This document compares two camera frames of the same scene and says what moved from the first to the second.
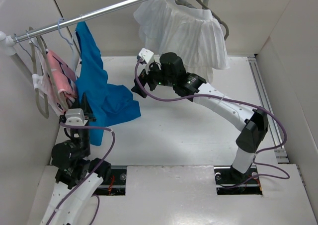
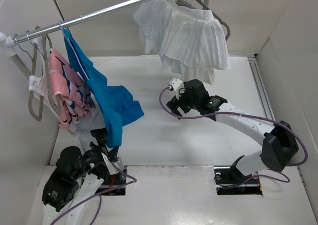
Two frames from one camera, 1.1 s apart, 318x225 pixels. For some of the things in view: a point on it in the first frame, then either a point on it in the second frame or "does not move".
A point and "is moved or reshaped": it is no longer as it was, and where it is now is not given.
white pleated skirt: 170,25 does not move
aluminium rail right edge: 276,134 does not move
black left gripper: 84,104 to 102,135
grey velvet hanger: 34,70 to 30,92
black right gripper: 143,78 to 175,103
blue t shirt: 106,103 is moved or reshaped
